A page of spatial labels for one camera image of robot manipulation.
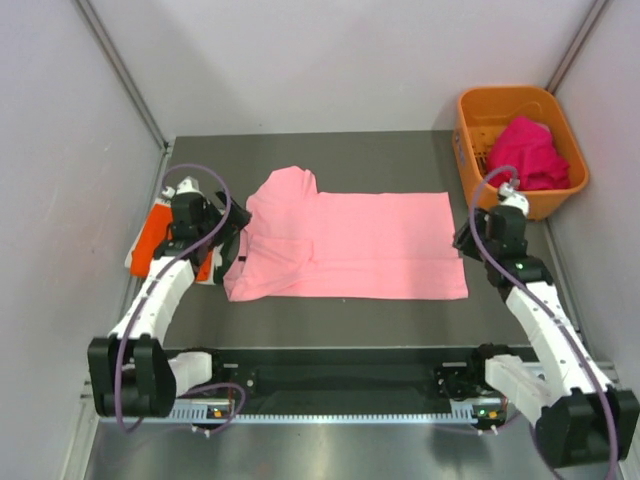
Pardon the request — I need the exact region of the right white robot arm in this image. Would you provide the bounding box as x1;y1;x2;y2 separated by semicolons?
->
453;204;639;478

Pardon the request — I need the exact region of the white printed t shirt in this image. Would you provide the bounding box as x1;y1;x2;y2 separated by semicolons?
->
124;197;222;285

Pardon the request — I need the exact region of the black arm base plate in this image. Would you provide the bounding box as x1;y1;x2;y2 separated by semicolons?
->
112;347;594;415

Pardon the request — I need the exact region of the grey slotted cable duct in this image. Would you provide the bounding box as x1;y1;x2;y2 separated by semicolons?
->
159;400;508;429

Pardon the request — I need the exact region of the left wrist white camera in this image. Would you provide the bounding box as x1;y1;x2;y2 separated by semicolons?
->
161;176;202;200

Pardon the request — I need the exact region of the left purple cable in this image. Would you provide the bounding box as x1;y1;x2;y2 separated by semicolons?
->
114;162;247;439

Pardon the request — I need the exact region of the wrist white camera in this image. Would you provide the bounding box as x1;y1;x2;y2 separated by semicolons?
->
498;182;530;217
161;176;202;200

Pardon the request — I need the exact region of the magenta t shirt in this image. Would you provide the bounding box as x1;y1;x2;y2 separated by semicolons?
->
486;116;570;191

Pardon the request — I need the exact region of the orange plastic basket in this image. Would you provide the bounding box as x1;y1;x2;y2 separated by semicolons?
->
452;85;590;221

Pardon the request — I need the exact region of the light pink t shirt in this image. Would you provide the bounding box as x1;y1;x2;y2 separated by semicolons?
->
224;166;468;302

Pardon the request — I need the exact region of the aluminium frame rail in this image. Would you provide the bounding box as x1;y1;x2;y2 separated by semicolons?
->
79;359;627;401

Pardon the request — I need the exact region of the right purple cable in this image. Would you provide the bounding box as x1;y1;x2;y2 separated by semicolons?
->
467;166;621;480

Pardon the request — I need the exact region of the dark green t shirt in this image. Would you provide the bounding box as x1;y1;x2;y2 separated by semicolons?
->
211;226;246;285

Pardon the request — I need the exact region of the purple cable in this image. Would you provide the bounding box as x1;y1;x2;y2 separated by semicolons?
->
114;162;247;439
467;166;621;480

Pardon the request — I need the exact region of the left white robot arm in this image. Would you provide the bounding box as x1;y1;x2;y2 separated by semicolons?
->
87;184;250;419

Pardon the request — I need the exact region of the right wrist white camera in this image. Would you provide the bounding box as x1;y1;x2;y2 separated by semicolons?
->
498;182;530;217

